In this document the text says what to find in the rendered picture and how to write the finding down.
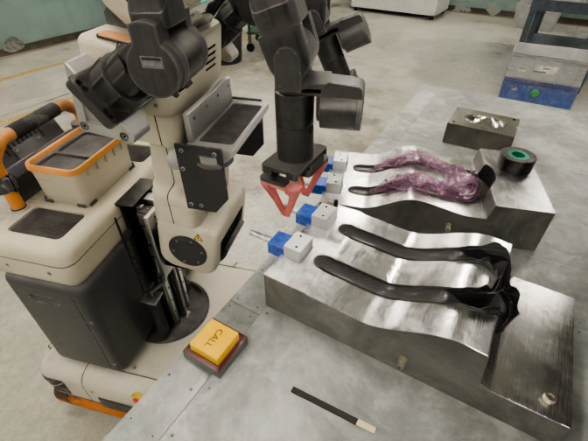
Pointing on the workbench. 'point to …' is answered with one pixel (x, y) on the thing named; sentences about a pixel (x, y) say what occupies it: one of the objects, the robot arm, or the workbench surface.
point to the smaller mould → (480, 129)
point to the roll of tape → (516, 161)
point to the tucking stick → (333, 409)
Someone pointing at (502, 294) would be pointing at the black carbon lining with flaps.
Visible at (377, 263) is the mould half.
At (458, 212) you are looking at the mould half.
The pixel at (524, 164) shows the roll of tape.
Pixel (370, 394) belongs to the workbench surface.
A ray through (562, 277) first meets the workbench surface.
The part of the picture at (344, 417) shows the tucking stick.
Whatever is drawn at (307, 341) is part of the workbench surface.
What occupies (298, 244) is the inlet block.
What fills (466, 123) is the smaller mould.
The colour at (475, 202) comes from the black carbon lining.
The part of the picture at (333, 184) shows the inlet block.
